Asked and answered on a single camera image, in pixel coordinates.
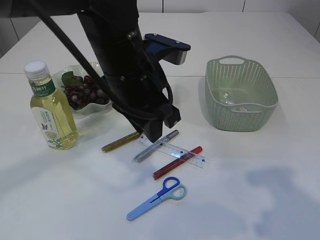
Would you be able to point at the red glitter pen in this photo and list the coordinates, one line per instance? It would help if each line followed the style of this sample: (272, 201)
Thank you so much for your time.
(176, 163)

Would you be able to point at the clear plastic sheet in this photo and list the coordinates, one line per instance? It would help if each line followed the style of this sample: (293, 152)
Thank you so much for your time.
(228, 100)

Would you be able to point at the green wavy glass plate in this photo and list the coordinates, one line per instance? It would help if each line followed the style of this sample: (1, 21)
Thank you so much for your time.
(78, 70)

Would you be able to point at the green plastic woven basket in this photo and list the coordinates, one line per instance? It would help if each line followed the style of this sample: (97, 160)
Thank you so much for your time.
(249, 85)

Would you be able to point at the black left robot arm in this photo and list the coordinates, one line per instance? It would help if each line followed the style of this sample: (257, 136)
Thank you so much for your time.
(111, 27)

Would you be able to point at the silver glitter pen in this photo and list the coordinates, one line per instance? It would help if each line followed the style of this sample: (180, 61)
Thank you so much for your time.
(155, 146)

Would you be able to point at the blue scissors with cover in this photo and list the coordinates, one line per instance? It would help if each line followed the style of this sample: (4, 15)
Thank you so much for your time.
(172, 189)

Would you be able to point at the yellow tea drink bottle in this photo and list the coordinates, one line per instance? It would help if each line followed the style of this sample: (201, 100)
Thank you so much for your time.
(50, 108)

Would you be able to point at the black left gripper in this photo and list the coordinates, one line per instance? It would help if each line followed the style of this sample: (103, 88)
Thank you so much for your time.
(142, 93)

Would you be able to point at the clear plastic ruler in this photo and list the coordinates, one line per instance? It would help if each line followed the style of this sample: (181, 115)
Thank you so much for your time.
(174, 151)

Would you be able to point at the gold glitter pen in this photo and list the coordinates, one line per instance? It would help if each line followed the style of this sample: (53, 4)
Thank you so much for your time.
(120, 142)

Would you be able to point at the purple artificial grape bunch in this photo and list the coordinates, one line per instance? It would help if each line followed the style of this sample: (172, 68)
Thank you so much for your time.
(82, 90)

